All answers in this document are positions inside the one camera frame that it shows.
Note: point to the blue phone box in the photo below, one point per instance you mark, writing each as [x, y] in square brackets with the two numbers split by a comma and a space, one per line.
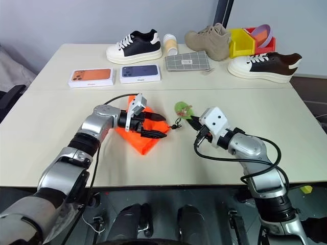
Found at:
[140, 72]

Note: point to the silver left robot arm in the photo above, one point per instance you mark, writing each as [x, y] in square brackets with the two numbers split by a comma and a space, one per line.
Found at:
[100, 120]

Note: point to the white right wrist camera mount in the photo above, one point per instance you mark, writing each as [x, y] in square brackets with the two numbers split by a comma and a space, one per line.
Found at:
[215, 120]

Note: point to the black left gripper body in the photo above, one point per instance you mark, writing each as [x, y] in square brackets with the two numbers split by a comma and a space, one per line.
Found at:
[138, 122]

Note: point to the beige paper cup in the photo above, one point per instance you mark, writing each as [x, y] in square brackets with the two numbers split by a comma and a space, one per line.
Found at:
[170, 44]

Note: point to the small yellow plastic object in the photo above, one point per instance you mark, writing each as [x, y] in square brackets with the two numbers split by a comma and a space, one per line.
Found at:
[306, 189]

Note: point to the grey checked zipper pouch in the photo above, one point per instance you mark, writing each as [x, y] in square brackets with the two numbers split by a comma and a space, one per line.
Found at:
[186, 60]

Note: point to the black and white sneaker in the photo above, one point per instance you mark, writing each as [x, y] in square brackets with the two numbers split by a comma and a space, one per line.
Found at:
[138, 48]

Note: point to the brown black white sneaker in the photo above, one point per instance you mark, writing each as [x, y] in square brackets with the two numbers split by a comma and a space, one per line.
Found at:
[268, 67]

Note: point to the orange phone box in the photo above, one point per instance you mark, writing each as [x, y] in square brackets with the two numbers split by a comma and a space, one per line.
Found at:
[90, 76]

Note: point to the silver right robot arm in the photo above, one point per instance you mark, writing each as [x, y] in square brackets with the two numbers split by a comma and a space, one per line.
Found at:
[251, 150]

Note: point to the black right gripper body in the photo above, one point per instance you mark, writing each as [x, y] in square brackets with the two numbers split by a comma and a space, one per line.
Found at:
[204, 134]

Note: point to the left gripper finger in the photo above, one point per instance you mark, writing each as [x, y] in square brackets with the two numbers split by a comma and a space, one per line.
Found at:
[155, 117]
[153, 134]

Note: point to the yellow plastic bin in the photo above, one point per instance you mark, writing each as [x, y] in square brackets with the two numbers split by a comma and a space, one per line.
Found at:
[241, 44]

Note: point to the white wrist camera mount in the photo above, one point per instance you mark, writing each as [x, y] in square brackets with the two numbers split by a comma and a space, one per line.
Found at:
[215, 120]
[136, 105]

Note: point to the red plastic bin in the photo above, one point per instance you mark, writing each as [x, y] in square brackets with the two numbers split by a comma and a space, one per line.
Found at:
[270, 44]

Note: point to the beige suede shoe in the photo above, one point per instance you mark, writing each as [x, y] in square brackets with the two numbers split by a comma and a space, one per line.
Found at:
[209, 42]

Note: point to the black upright pole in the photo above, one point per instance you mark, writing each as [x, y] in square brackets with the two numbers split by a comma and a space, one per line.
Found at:
[222, 12]

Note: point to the purple bowl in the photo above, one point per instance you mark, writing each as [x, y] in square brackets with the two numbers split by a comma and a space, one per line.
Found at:
[270, 32]

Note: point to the black chair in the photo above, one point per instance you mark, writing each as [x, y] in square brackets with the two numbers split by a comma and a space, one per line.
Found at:
[9, 98]

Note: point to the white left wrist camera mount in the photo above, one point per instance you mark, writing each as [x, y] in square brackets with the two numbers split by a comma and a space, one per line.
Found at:
[136, 105]

